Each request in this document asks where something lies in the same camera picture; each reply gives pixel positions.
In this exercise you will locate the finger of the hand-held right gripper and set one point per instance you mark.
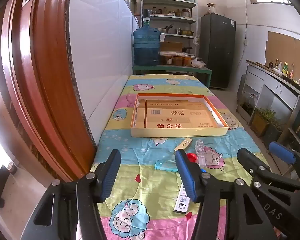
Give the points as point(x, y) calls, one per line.
point(282, 152)
point(250, 158)

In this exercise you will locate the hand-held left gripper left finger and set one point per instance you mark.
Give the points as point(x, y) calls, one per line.
point(110, 177)

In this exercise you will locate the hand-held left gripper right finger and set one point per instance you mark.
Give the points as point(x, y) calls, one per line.
point(187, 177)

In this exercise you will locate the red bottle cap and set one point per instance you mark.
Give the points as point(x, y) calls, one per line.
point(192, 158)

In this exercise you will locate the teal lighter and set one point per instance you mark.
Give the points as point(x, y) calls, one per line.
point(165, 166)

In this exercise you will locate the white cartoon cat lighter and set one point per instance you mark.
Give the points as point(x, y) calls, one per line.
point(181, 202)

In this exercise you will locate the gold lipstick case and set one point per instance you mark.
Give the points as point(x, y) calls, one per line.
point(183, 145)

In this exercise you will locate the shallow orange-rimmed cardboard box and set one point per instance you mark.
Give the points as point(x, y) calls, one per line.
point(177, 116)

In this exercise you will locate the dark planter box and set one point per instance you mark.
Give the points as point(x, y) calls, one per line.
point(272, 135)

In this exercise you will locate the printed cartoon sheep blanket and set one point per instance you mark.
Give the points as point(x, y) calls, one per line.
point(145, 187)

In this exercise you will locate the potted grass plant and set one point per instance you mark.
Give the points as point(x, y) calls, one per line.
point(261, 120)

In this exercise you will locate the glass jug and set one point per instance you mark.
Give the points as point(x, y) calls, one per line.
point(248, 105)

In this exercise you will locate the grey kitchen counter cabinet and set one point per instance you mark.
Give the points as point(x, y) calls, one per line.
point(270, 85)

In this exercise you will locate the grey gas cylinder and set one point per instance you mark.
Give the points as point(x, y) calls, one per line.
point(241, 87)

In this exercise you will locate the green plastic bottle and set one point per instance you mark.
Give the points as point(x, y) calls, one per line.
point(285, 70)

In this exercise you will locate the white plastic bottle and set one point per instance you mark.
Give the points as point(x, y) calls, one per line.
point(280, 66)

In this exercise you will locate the dark sauce bottle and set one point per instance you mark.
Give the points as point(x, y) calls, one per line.
point(276, 64)

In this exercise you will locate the plastic bag of food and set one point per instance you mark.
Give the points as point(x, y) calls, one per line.
point(198, 63)

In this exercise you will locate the green low table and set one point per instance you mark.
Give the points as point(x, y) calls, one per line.
point(170, 68)

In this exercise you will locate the dark grey refrigerator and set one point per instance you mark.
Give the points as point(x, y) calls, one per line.
point(216, 52)

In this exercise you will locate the jar of orange preserve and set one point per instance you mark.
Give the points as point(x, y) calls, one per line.
point(187, 61)
point(178, 60)
point(169, 60)

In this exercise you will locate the black frying pan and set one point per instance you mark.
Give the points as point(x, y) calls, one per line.
point(187, 50)

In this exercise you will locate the brown cardboard box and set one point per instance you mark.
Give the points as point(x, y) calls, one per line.
point(171, 47)

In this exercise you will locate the blue water jug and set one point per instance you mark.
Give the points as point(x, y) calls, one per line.
point(146, 45)

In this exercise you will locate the brass basin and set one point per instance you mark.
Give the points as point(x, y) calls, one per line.
point(187, 33)

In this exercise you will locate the metal cooking pot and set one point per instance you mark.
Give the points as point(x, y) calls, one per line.
point(163, 30)

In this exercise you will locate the white metal shelf rack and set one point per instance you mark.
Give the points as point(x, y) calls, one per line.
point(170, 18)

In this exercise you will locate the water jug pump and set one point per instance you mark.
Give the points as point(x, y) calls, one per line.
point(146, 16)

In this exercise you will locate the cardboard sheets on wall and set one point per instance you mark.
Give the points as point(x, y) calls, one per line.
point(282, 50)

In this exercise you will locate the brown wooden door frame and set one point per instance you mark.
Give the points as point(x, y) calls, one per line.
point(40, 80)

